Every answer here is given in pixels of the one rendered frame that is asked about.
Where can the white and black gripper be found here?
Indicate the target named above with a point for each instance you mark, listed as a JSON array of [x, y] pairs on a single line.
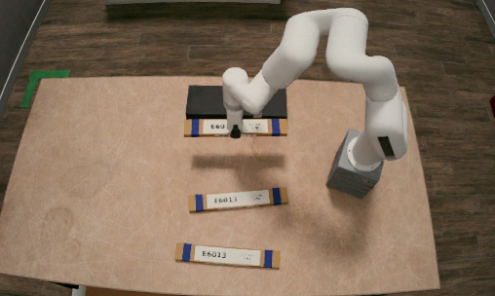
[[235, 121]]

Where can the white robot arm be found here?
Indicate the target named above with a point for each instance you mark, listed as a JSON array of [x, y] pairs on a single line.
[[385, 113]]

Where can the tan flat pack with white e6013 label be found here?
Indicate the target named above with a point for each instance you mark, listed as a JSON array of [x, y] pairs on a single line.
[[262, 258]]

